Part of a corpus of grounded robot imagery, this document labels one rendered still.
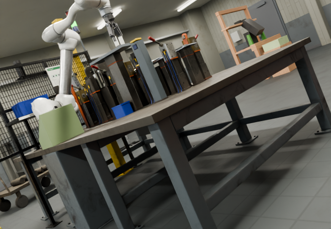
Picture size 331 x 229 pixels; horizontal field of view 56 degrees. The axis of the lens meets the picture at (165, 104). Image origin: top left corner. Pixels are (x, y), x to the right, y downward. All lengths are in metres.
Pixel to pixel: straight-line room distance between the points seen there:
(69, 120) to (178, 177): 1.31
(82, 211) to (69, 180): 0.24
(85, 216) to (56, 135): 0.63
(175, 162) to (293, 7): 10.23
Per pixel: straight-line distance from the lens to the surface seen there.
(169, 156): 1.39
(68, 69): 2.76
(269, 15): 11.71
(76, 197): 2.45
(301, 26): 11.33
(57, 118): 2.49
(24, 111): 3.08
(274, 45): 7.27
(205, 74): 2.53
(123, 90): 2.34
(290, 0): 11.39
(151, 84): 2.17
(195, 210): 1.47
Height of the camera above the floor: 0.79
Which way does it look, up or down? 3 degrees down
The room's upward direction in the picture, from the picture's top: 23 degrees counter-clockwise
